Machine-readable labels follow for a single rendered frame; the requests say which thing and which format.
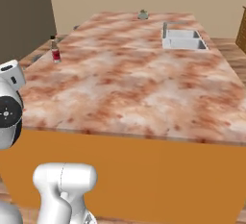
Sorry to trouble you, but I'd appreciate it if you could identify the white double sink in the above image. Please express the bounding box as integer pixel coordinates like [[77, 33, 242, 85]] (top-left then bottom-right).
[[161, 28, 209, 51]]

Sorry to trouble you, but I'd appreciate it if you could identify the brown wooden cabinet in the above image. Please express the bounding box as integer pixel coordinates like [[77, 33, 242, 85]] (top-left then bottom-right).
[[235, 6, 246, 55]]

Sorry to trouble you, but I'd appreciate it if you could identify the small grey-green jar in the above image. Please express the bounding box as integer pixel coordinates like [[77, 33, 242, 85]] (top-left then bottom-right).
[[137, 9, 150, 21]]

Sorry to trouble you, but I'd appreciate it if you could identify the orange island cabinet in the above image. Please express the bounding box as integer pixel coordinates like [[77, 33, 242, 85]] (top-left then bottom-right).
[[0, 128, 246, 224]]

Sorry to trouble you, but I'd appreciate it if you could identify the red sauce bottle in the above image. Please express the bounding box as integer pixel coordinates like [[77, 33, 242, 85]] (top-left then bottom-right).
[[50, 35, 62, 64]]

